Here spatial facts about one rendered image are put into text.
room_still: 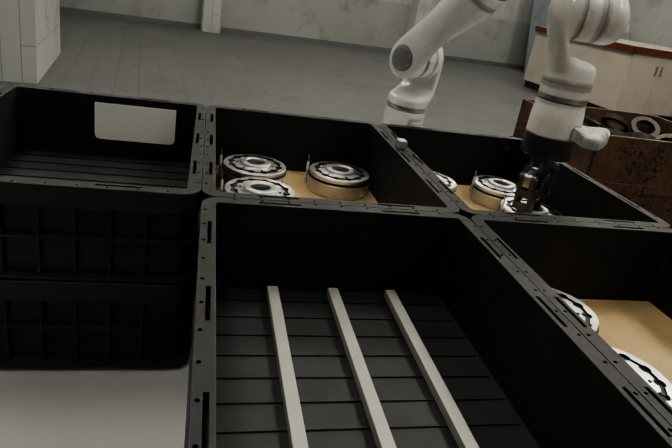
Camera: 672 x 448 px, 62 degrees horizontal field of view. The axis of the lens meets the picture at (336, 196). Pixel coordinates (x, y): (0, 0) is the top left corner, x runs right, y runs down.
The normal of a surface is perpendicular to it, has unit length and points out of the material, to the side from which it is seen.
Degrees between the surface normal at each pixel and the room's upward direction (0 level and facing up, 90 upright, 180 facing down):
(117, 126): 90
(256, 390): 0
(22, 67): 90
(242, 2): 90
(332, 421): 0
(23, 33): 90
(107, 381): 0
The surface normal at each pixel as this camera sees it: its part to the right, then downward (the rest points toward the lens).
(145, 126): 0.19, 0.38
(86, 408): 0.15, -0.92
